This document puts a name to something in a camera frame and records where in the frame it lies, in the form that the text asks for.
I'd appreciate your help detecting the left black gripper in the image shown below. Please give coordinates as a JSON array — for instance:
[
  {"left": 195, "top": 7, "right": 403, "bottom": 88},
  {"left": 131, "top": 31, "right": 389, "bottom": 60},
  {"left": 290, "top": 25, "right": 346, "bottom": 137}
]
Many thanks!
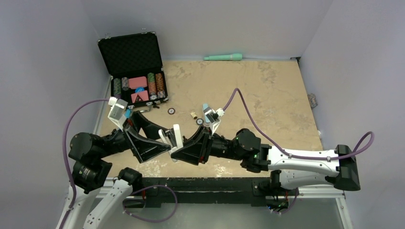
[{"left": 96, "top": 109, "right": 172, "bottom": 161}]

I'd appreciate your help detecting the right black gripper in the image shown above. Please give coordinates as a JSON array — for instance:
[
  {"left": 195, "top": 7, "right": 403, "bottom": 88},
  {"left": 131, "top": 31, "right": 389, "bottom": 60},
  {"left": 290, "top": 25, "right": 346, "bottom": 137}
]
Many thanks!
[{"left": 171, "top": 125, "right": 243, "bottom": 166}]

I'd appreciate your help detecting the white stapler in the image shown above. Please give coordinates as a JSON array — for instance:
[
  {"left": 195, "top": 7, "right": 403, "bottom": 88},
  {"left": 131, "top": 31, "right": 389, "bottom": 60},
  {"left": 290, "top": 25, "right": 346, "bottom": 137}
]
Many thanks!
[{"left": 158, "top": 124, "right": 183, "bottom": 163}]

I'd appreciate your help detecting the light blue stapler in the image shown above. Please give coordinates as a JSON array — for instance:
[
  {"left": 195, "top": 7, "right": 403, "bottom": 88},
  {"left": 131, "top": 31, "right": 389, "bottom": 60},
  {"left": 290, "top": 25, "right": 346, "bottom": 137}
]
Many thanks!
[{"left": 202, "top": 103, "right": 215, "bottom": 125}]

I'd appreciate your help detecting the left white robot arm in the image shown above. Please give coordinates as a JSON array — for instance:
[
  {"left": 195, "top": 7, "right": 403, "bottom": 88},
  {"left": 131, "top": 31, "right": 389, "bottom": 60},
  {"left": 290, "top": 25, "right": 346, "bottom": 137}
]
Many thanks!
[{"left": 58, "top": 112, "right": 170, "bottom": 229}]

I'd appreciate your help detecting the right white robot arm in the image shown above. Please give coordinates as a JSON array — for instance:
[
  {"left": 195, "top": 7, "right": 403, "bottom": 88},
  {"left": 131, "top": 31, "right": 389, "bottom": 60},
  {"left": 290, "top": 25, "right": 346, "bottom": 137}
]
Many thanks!
[{"left": 171, "top": 127, "right": 361, "bottom": 194}]

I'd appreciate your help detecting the upper poker chip in row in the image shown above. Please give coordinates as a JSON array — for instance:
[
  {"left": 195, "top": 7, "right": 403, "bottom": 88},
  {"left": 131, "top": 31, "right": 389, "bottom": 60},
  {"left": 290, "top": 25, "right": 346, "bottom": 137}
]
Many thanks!
[{"left": 196, "top": 118, "right": 204, "bottom": 125}]

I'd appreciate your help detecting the small cork piece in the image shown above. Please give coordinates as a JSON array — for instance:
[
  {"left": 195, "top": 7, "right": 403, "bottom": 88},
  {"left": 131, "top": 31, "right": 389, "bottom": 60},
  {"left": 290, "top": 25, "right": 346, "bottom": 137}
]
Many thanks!
[{"left": 190, "top": 112, "right": 198, "bottom": 120}]

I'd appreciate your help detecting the poker chip near case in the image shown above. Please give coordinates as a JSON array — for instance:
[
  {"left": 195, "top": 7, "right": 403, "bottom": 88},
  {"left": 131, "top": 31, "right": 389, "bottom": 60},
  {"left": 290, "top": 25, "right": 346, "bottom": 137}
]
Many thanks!
[{"left": 167, "top": 108, "right": 176, "bottom": 115}]

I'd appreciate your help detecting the pink card deck lower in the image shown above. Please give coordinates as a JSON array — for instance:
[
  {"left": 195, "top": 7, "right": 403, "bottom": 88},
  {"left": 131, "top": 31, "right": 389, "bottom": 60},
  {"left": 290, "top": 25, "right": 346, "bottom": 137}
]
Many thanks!
[{"left": 131, "top": 91, "right": 149, "bottom": 103}]

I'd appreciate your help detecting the pink card deck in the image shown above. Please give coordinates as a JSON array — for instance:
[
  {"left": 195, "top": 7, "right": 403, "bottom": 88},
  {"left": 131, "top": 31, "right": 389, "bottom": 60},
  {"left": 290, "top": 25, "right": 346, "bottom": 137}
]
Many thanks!
[
  {"left": 131, "top": 91, "right": 149, "bottom": 103},
  {"left": 128, "top": 76, "right": 148, "bottom": 89}
]

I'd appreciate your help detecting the blue dealer chip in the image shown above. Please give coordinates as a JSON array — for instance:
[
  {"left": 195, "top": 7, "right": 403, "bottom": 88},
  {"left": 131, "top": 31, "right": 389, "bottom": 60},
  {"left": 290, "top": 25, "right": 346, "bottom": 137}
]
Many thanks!
[{"left": 135, "top": 87, "right": 145, "bottom": 93}]

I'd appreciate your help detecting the pink card deck upper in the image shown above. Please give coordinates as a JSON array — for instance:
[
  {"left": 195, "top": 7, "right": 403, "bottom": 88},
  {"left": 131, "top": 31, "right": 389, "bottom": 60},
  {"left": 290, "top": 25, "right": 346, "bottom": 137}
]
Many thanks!
[{"left": 128, "top": 76, "right": 148, "bottom": 89}]

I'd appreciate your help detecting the orange chip column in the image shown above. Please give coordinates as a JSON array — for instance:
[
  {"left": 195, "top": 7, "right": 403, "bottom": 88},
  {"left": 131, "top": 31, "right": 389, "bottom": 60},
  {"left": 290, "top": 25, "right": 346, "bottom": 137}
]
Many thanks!
[{"left": 147, "top": 73, "right": 166, "bottom": 100}]

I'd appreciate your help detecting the green chip column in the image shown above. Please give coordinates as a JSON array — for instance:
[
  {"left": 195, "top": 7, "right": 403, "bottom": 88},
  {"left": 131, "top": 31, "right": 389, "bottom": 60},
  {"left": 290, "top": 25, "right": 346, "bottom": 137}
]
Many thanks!
[{"left": 113, "top": 78, "right": 122, "bottom": 100}]

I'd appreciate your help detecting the black poker chip case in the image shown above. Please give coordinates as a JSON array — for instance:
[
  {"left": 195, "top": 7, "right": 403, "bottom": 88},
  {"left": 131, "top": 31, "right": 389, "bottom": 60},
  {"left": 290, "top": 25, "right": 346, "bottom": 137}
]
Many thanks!
[{"left": 97, "top": 31, "right": 169, "bottom": 108}]

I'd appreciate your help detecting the mint green marker pen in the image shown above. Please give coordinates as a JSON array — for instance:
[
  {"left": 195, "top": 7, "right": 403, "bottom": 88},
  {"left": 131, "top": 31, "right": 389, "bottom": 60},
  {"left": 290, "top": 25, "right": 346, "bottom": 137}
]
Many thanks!
[{"left": 203, "top": 53, "right": 243, "bottom": 61}]

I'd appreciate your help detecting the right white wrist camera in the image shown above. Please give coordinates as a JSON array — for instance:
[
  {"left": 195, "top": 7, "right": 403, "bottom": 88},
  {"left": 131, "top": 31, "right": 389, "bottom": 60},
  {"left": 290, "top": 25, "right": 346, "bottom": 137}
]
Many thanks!
[{"left": 205, "top": 108, "right": 225, "bottom": 135}]

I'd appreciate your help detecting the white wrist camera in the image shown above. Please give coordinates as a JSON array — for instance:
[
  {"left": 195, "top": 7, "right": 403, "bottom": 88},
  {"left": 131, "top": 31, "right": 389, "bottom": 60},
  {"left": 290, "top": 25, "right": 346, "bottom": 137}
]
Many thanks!
[
  {"left": 107, "top": 97, "right": 128, "bottom": 130},
  {"left": 205, "top": 108, "right": 225, "bottom": 135}
]

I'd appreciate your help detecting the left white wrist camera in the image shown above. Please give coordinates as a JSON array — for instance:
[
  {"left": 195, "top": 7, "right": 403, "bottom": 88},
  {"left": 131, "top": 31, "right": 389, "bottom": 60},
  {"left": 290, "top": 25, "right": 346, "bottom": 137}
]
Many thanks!
[{"left": 107, "top": 97, "right": 128, "bottom": 130}]

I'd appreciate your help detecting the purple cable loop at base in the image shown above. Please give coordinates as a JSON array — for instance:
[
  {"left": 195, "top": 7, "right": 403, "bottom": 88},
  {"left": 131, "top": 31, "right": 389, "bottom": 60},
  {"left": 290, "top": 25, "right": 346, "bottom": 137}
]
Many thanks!
[{"left": 122, "top": 184, "right": 179, "bottom": 223}]

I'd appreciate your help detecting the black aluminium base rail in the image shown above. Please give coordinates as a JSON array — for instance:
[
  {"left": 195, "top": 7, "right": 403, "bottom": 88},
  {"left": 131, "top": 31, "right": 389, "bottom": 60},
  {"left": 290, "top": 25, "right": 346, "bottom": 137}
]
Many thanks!
[{"left": 124, "top": 177, "right": 295, "bottom": 208}]

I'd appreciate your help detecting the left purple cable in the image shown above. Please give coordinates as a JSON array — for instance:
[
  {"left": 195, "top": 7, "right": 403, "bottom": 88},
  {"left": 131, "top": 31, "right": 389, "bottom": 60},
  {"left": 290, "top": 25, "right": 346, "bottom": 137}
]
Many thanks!
[{"left": 58, "top": 98, "right": 111, "bottom": 229}]

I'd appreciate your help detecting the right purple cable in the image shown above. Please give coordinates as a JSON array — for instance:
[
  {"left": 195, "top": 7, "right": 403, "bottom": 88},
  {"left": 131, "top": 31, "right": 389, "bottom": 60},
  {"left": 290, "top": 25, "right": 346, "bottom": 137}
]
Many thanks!
[{"left": 223, "top": 88, "right": 375, "bottom": 160}]

